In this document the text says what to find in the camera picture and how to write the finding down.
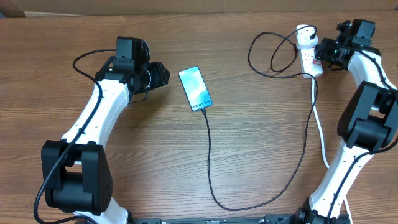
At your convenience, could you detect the black smartphone lit screen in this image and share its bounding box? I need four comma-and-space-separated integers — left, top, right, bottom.
178, 66, 213, 111

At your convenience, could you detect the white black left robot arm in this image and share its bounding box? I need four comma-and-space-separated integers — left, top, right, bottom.
33, 36, 170, 223

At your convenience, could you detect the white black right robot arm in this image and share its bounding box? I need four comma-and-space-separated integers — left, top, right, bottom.
283, 19, 397, 223

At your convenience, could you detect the white power strip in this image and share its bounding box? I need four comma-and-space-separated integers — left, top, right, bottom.
295, 24, 323, 79

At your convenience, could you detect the brown cardboard backdrop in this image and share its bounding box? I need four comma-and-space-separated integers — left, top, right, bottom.
1, 0, 397, 17

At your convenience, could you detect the white usb wall charger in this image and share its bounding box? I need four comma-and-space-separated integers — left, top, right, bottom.
296, 27, 318, 49

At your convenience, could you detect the white power strip cord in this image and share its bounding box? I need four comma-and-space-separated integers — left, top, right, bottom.
310, 76, 354, 224

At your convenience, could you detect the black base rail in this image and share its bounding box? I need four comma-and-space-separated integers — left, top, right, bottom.
124, 213, 352, 224

